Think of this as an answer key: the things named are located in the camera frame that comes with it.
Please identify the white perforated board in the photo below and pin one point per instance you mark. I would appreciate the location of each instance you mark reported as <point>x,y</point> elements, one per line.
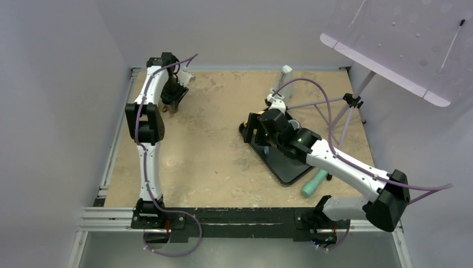
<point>425,47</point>

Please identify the brown mug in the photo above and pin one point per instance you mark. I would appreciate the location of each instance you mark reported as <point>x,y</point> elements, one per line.
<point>170,108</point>

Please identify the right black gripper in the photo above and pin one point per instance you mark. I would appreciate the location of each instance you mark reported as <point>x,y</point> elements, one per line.
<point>253,123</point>

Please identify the black serving tray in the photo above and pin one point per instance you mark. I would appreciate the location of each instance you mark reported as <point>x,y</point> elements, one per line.
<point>287,171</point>

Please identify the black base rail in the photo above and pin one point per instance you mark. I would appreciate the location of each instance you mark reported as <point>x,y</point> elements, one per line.
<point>298,224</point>

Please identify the white metronome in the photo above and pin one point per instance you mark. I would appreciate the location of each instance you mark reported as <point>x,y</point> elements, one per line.
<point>285,75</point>

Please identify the tripod stand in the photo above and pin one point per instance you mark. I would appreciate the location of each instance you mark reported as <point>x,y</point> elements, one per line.
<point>341,112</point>

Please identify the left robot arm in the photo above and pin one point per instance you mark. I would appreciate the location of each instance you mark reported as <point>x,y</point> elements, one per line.
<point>146,126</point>

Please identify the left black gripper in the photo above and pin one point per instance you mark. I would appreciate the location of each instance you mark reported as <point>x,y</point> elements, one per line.
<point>174,99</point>

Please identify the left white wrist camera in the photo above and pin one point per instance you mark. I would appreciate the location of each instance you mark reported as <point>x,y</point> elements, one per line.
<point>184,78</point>

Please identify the teal bottle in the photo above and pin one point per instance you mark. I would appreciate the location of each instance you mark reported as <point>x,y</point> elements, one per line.
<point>311,186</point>

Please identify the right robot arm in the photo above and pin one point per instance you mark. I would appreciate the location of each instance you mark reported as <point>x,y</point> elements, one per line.
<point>384,196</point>

